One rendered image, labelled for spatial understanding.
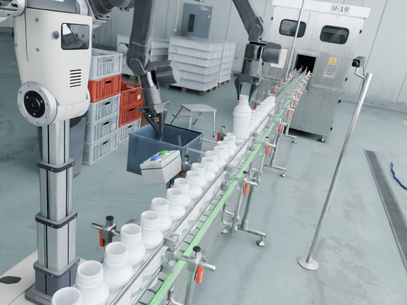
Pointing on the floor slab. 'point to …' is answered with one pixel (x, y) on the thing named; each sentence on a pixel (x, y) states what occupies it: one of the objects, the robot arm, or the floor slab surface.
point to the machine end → (314, 57)
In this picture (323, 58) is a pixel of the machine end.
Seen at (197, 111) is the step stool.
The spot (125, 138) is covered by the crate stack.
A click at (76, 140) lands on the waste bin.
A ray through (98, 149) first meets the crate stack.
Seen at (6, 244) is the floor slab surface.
